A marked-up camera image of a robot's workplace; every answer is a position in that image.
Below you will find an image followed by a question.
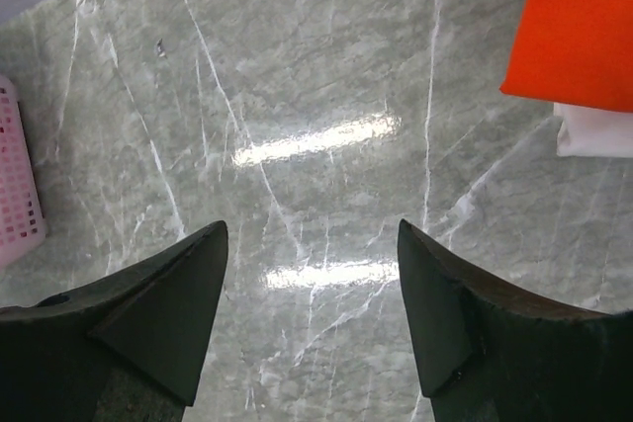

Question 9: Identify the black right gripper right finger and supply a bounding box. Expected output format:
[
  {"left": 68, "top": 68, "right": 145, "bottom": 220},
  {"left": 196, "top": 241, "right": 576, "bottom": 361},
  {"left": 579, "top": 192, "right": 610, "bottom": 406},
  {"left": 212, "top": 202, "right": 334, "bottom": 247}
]
[{"left": 398, "top": 221, "right": 632, "bottom": 421}]

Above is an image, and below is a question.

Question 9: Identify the folded orange t shirt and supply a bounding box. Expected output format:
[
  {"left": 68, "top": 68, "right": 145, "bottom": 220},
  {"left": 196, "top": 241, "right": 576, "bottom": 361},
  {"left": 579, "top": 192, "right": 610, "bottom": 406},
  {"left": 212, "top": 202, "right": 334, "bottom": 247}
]
[{"left": 500, "top": 0, "right": 632, "bottom": 113}]

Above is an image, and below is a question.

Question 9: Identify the folded white t shirt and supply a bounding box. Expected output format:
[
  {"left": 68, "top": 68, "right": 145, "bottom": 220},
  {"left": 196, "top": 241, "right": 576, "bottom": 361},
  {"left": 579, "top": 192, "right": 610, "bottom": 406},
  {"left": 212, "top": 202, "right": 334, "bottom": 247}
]
[{"left": 553, "top": 103, "right": 633, "bottom": 158}]

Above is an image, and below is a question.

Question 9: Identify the white perforated plastic basket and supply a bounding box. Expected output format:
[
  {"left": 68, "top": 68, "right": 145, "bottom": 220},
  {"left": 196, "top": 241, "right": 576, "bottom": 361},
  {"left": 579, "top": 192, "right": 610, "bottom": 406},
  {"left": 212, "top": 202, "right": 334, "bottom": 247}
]
[{"left": 0, "top": 76, "right": 46, "bottom": 269}]

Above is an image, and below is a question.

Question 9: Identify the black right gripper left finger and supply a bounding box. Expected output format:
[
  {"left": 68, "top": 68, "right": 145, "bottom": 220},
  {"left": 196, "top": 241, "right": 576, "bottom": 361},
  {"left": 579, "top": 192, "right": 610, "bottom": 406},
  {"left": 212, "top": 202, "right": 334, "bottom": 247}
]
[{"left": 1, "top": 221, "right": 228, "bottom": 421}]

